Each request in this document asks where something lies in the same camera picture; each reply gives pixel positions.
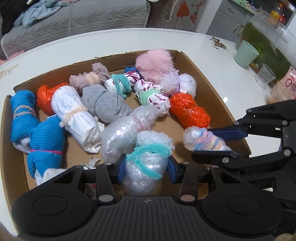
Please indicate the clear plastic cup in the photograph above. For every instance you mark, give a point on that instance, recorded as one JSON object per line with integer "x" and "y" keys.
{"x": 264, "y": 76}

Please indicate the pile of seed husks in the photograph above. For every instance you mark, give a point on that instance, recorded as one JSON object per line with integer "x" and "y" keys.
{"x": 217, "y": 44}

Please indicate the white bubble wrap bundle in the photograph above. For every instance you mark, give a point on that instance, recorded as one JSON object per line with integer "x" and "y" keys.
{"x": 188, "y": 85}

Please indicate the light green plastic cup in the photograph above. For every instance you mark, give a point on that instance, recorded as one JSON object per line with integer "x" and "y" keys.
{"x": 245, "y": 55}

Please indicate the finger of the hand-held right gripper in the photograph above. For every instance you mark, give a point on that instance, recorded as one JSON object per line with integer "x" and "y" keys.
{"x": 212, "y": 156}
{"x": 229, "y": 134}

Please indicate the black clothing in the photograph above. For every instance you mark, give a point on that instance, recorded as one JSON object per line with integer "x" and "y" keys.
{"x": 9, "y": 16}

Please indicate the orange plastic bag bundle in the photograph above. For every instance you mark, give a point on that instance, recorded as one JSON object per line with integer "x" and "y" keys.
{"x": 45, "y": 97}
{"x": 189, "y": 111}

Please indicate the lilac bubble wrap bundle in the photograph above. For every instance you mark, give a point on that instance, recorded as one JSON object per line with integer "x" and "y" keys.
{"x": 170, "y": 81}

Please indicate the grey sock bundle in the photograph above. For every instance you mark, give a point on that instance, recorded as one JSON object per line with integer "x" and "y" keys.
{"x": 104, "y": 104}

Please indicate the maroon print sock mint tie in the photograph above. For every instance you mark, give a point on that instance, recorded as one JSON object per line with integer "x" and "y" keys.
{"x": 152, "y": 97}

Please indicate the glass fish tank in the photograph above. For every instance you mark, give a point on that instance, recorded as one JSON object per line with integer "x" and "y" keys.
{"x": 270, "y": 41}

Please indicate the grey cabinet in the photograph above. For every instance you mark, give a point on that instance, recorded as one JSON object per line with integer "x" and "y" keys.
{"x": 226, "y": 20}

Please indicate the bubble wrap bundle teal tie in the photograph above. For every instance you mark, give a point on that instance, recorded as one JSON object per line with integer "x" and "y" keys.
{"x": 148, "y": 162}

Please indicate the blue sock bundle pink tie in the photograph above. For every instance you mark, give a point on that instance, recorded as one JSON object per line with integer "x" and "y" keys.
{"x": 46, "y": 143}

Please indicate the pink fluffy pompom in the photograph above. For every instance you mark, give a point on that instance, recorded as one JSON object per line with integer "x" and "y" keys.
{"x": 155, "y": 62}

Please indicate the large clear plastic bundle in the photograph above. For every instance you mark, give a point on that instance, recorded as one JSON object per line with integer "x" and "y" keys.
{"x": 124, "y": 134}

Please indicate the pink clothing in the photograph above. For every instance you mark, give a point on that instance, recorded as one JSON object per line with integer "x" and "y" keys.
{"x": 67, "y": 2}

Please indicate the blue sock bundle beige tie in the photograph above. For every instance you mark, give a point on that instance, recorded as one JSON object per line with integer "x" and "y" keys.
{"x": 23, "y": 118}

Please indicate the white sock bundle cream tie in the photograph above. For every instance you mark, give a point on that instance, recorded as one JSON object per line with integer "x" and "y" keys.
{"x": 74, "y": 115}

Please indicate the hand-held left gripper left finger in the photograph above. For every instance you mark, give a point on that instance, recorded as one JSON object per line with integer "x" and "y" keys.
{"x": 121, "y": 172}

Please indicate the torn paper scrap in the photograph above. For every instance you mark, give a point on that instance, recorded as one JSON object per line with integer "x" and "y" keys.
{"x": 93, "y": 162}

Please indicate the grey covered sofa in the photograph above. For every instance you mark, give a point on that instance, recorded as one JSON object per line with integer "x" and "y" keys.
{"x": 92, "y": 18}

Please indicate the small blue knit cloth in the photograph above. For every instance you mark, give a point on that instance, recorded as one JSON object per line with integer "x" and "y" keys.
{"x": 130, "y": 69}

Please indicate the pink banknotes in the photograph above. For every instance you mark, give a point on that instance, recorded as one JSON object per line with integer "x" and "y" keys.
{"x": 286, "y": 88}

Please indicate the bubble wrap bundle pastel ties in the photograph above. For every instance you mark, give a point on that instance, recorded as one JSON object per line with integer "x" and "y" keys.
{"x": 203, "y": 139}

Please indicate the shallow cardboard box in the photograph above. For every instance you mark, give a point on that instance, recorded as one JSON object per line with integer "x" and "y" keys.
{"x": 76, "y": 155}

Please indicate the orange dress figure sticker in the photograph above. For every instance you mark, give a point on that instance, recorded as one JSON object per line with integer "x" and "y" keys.
{"x": 182, "y": 11}

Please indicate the light blue clothing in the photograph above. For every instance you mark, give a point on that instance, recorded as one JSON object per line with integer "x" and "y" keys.
{"x": 34, "y": 14}

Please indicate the maroon print sock teal tie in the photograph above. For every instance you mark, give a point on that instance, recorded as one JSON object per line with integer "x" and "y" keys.
{"x": 122, "y": 83}

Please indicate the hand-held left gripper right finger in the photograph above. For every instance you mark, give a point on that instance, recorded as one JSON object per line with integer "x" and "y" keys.
{"x": 172, "y": 172}

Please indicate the mauve sock bundle cream tie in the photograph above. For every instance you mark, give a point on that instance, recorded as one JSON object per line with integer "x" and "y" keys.
{"x": 90, "y": 78}

